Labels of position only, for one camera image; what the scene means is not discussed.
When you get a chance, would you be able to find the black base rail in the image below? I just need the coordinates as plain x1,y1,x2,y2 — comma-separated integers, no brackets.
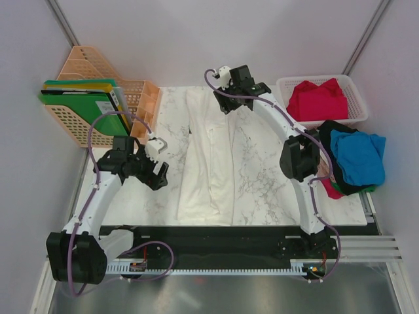
98,224,380,270

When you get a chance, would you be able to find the beige pink t shirt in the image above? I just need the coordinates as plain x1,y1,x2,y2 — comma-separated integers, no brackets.
318,158,336,183

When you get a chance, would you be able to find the purple cable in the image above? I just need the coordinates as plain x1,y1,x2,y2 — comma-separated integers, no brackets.
60,111,174,298
204,68,343,284

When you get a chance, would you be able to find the red t shirt in basket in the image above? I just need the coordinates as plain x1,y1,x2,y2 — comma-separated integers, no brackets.
287,78,349,122

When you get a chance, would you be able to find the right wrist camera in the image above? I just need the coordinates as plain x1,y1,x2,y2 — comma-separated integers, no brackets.
213,66,231,90

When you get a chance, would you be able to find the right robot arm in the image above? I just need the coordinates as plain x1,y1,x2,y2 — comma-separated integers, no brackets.
204,65,341,258

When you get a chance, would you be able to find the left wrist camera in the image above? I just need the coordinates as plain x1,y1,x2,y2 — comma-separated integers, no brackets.
145,137,168,162

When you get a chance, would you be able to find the black t shirt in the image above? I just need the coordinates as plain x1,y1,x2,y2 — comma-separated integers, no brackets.
318,120,364,196

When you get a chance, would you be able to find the white slotted cable duct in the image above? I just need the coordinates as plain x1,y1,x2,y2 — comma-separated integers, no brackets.
105,259,326,276

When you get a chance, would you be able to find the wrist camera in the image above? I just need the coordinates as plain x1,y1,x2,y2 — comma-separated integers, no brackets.
213,66,231,90
145,137,168,162

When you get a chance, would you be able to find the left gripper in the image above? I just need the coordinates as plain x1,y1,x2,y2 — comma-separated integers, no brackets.
127,145,168,190

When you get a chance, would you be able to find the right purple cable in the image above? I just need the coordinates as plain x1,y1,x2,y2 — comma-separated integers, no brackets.
204,68,343,284

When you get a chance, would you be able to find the green file folder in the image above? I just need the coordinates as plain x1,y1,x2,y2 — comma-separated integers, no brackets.
39,77,131,137

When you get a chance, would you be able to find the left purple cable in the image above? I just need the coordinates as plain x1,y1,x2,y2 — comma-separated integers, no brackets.
60,111,174,298

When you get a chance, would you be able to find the white t shirt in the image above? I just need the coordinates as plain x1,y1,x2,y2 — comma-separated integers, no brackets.
177,88,237,226

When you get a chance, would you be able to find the blue t shirt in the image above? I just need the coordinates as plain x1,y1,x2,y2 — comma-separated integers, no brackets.
330,130,386,186

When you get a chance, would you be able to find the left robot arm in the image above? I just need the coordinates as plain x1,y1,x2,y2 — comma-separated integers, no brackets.
46,136,169,285

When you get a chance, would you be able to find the red t shirt on table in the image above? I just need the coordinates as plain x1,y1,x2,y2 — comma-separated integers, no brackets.
321,179,344,200

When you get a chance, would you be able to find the peach plastic file organizer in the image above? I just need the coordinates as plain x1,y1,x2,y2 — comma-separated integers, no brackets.
39,46,162,148

